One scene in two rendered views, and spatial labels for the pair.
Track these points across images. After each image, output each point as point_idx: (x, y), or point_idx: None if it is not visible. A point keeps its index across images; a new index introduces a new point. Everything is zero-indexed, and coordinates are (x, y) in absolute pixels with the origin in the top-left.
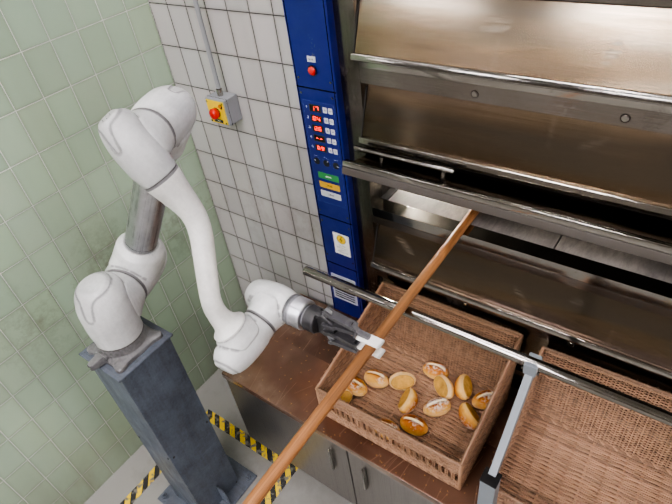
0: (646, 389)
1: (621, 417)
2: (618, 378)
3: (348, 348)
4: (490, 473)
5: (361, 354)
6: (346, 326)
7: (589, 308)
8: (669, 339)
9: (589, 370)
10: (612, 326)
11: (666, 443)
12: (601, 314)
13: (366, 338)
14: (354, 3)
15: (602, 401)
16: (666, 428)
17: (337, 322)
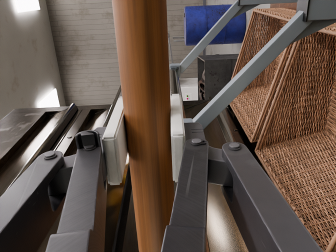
0: (279, 183)
1: (325, 178)
2: (288, 199)
3: (238, 169)
4: (300, 12)
5: (118, 58)
6: (33, 173)
7: (229, 248)
8: (219, 195)
9: (303, 216)
10: (234, 225)
11: (314, 155)
12: (228, 237)
13: (102, 129)
14: None
15: (326, 193)
16: (301, 161)
17: (3, 217)
